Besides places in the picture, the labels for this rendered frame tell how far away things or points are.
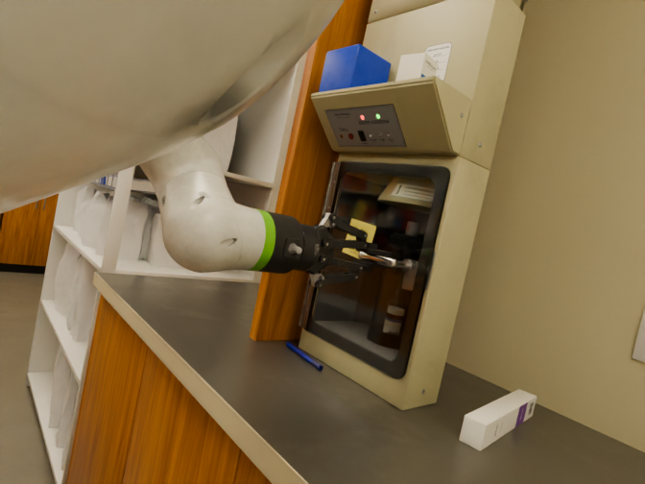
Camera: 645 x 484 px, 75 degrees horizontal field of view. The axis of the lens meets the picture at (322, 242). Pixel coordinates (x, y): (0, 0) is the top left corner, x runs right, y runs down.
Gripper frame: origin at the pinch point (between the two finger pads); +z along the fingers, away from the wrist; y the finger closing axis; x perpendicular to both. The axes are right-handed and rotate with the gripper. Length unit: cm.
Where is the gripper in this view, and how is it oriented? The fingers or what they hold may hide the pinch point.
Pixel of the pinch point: (372, 257)
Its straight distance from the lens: 81.2
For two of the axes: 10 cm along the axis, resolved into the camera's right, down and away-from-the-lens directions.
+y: 2.1, -9.8, -0.5
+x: -6.4, -1.7, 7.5
